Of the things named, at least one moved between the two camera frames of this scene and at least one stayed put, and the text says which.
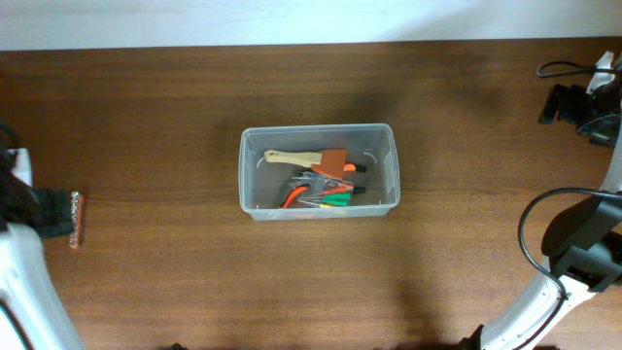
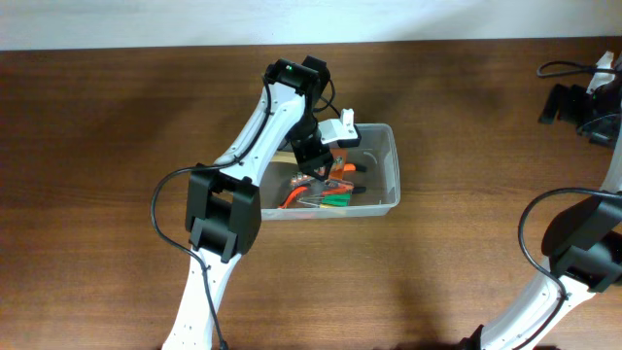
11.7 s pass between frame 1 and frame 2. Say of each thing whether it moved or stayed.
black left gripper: moved
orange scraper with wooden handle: stayed
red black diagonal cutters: stayed
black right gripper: stayed
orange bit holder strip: moved
